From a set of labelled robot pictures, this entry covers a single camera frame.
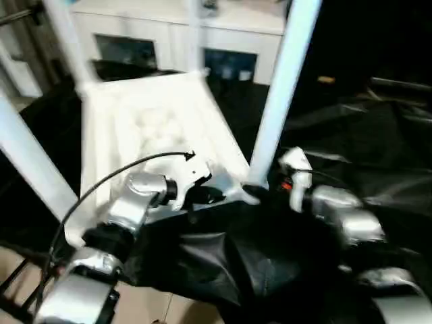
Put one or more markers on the white plastic table leg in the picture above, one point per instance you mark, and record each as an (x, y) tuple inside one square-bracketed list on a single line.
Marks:
[(69, 44), (196, 37), (30, 158), (287, 84)]

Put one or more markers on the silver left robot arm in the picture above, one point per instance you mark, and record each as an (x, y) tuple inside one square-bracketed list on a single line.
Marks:
[(138, 199)]

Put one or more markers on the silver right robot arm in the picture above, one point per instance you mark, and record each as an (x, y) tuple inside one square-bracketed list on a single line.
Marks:
[(351, 216)]

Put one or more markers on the black mat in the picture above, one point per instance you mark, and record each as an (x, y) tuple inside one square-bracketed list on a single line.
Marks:
[(219, 256)]

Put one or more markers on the small yellow label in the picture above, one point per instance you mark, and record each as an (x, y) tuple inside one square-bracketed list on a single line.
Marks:
[(326, 79)]

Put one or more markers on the white jar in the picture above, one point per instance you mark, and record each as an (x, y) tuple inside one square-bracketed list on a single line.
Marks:
[(227, 72), (243, 75)]

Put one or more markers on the black metal bar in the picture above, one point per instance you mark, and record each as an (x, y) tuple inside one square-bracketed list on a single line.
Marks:
[(401, 83)]

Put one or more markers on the white glass-door cabinet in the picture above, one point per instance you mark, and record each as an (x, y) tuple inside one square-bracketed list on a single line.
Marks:
[(152, 30)]

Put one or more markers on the black backdrop cloth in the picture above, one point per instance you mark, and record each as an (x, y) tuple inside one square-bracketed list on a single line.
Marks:
[(378, 33)]

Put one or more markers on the black metal rack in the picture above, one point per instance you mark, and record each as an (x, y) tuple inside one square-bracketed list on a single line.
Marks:
[(23, 287)]

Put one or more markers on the black tripod pole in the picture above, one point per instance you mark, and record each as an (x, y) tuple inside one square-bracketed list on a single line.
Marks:
[(18, 17)]

